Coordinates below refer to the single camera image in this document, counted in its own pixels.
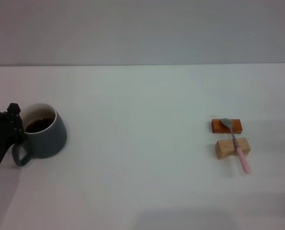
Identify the dark grey ceramic mug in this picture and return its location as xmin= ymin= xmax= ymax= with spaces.
xmin=11 ymin=103 xmax=68 ymax=166

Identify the pink-handled metal spoon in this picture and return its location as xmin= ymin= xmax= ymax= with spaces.
xmin=220 ymin=118 xmax=251 ymax=174

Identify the dark coffee liquid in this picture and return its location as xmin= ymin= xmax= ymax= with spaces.
xmin=24 ymin=117 xmax=56 ymax=133

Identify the orange-brown wooden block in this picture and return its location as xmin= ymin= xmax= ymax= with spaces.
xmin=211 ymin=118 xmax=243 ymax=134

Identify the light wooden arch block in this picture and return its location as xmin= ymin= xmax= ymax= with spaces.
xmin=215 ymin=138 xmax=251 ymax=160

